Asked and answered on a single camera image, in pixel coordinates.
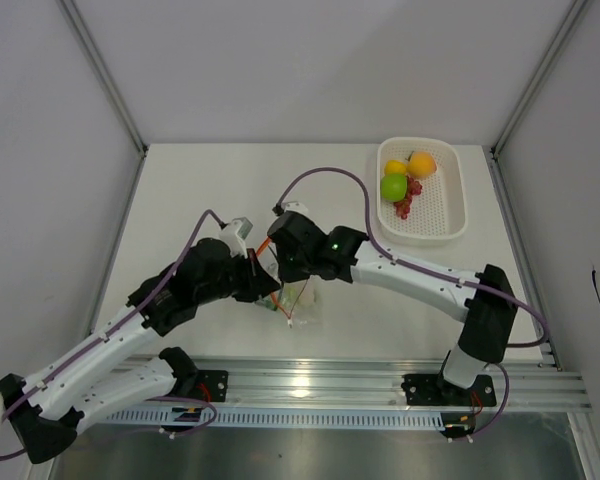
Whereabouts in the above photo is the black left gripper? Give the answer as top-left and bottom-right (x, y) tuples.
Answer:
(196, 248), (280, 305)

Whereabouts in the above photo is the white cauliflower with green leaves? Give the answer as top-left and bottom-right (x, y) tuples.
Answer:
(278, 282), (317, 312)

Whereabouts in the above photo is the clear orange-zipper zip bag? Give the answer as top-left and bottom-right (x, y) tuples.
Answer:
(256, 238), (321, 328)

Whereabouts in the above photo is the red grape bunch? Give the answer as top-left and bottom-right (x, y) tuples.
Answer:
(394, 177), (422, 220)

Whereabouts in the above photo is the green apple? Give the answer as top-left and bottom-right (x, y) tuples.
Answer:
(380, 173), (408, 203)

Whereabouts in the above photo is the yellow lemon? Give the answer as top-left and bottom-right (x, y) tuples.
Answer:
(384, 159), (408, 176)

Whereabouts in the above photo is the orange fruit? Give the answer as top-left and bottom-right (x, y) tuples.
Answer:
(407, 151), (437, 179)

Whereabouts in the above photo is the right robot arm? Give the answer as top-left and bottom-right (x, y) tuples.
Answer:
(267, 211), (518, 407)

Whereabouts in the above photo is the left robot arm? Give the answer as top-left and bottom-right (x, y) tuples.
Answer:
(0, 238), (280, 464)

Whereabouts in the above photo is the white perforated plastic basket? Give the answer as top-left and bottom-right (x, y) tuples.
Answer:
(376, 137), (468, 247)

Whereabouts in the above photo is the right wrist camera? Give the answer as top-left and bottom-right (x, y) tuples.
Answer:
(272, 201), (309, 217)

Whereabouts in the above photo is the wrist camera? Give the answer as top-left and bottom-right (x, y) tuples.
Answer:
(219, 217), (253, 257)
(272, 201), (309, 217)

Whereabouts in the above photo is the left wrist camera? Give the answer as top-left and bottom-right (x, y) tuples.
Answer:
(219, 217), (253, 257)

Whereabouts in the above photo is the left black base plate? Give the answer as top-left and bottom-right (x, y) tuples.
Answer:
(166, 370), (229, 403)

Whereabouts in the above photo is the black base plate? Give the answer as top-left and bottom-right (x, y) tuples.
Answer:
(401, 373), (497, 407)
(166, 370), (229, 403)

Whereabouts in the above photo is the aluminium mounting rail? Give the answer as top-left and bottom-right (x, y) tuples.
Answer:
(194, 357), (592, 413)

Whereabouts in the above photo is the slotted white cable duct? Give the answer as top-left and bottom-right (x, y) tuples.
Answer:
(103, 406), (444, 431)

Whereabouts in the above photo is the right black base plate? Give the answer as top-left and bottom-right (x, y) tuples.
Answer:
(401, 373), (497, 407)

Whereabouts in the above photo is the left aluminium frame post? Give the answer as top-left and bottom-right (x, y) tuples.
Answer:
(56, 0), (148, 157)

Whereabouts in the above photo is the aluminium frame post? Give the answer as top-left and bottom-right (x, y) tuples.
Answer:
(490, 0), (593, 161)
(56, 0), (148, 157)

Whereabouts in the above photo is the right aluminium frame post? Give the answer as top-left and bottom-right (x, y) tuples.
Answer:
(490, 0), (593, 161)

